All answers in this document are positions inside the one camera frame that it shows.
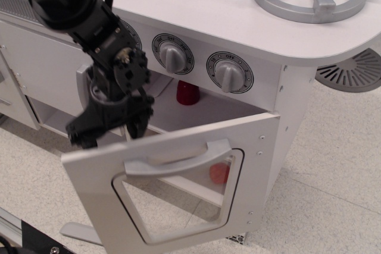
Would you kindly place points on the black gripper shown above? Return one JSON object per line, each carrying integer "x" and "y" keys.
{"x": 103, "y": 115}

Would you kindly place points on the white oven door with window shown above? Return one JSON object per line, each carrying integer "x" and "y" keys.
{"x": 159, "y": 215}

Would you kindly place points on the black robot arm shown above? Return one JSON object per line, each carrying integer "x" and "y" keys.
{"x": 116, "y": 96}

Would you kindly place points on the red toy cup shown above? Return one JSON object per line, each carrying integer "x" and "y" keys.
{"x": 187, "y": 94}

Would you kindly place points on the grey middle control knob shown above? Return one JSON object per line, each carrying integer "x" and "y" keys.
{"x": 173, "y": 54}

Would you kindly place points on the grey control knob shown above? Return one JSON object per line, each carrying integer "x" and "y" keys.
{"x": 173, "y": 54}
{"x": 230, "y": 72}
{"x": 127, "y": 36}

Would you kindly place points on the red toy fruit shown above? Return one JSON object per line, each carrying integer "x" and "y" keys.
{"x": 219, "y": 173}

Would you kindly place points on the grey left control knob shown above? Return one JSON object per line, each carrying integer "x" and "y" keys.
{"x": 127, "y": 36}

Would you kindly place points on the grey right control knob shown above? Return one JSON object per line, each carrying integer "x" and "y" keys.
{"x": 230, "y": 72}

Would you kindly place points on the white left cabinet door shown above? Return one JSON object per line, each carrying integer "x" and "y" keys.
{"x": 46, "y": 70}

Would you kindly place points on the white toy kitchen stove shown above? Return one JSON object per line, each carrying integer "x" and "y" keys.
{"x": 282, "y": 54}

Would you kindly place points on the aluminium extrusion foot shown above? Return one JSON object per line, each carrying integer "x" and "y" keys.
{"x": 238, "y": 238}

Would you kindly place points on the grey vent panel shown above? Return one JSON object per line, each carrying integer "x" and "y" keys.
{"x": 18, "y": 8}

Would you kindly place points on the grey round slotted plate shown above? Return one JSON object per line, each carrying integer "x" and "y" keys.
{"x": 360, "y": 73}

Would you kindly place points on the grey cabinet door handle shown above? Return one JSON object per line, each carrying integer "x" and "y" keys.
{"x": 83, "y": 80}

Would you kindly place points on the grey oven door handle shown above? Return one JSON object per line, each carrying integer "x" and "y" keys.
{"x": 216, "y": 152}

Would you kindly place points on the toy knife blue handle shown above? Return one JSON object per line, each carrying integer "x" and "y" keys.
{"x": 81, "y": 232}

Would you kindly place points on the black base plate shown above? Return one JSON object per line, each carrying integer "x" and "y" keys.
{"x": 35, "y": 241}

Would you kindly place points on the aluminium rail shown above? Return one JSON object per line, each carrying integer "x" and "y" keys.
{"x": 11, "y": 228}

